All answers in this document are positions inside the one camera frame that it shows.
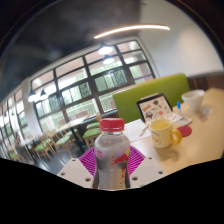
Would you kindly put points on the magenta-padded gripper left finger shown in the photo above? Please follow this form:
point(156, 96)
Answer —
point(75, 171)

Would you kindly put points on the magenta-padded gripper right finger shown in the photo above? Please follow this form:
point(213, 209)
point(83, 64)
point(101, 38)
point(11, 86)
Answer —
point(146, 170)

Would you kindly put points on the red-capped clear drink bottle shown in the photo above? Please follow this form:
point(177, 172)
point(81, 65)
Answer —
point(111, 156)

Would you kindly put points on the group of green-seated wooden chairs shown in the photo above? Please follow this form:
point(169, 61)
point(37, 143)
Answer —
point(61, 141)

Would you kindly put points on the yellow mug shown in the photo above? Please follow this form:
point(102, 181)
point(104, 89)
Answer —
point(161, 133)

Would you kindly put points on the open white paper booklet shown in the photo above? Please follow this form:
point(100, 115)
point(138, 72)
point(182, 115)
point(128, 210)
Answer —
point(135, 130)

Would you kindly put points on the light wooden dining table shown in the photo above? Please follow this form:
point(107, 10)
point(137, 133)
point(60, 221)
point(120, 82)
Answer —
point(71, 124)

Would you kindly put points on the black-framed tablet with pictures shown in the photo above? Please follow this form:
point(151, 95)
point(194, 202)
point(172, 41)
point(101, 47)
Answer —
point(155, 108)

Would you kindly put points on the small blue-capped bottle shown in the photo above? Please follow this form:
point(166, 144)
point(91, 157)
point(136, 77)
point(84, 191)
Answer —
point(179, 109)

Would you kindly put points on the green upholstered bench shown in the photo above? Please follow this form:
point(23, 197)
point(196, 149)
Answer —
point(133, 100)

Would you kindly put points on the white paper napkin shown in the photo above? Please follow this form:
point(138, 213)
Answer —
point(206, 114)

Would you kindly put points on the white bowl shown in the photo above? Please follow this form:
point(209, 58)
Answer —
point(193, 99)

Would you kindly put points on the group of pendant lamps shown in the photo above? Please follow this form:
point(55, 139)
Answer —
point(105, 50)

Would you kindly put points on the long curved ceiling light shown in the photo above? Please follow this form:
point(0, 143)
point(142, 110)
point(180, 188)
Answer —
point(133, 28)

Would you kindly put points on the large dark-framed window wall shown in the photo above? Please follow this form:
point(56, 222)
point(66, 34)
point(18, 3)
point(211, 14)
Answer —
point(80, 90)

